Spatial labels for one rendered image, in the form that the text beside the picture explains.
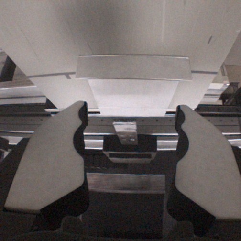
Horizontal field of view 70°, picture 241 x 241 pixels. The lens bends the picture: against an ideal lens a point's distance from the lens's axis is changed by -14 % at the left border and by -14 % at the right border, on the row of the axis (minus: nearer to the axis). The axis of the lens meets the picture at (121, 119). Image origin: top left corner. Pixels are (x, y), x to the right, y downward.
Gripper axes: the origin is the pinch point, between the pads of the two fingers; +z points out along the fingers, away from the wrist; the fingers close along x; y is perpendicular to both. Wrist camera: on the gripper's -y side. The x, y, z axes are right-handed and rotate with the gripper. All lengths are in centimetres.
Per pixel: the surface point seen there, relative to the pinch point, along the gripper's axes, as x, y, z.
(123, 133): -1.2, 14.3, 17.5
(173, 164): 17, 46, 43
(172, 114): 5.6, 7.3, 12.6
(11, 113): -37, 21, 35
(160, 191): 3.9, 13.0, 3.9
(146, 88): 1.4, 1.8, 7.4
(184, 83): 5.0, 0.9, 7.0
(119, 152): -2.2, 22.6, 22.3
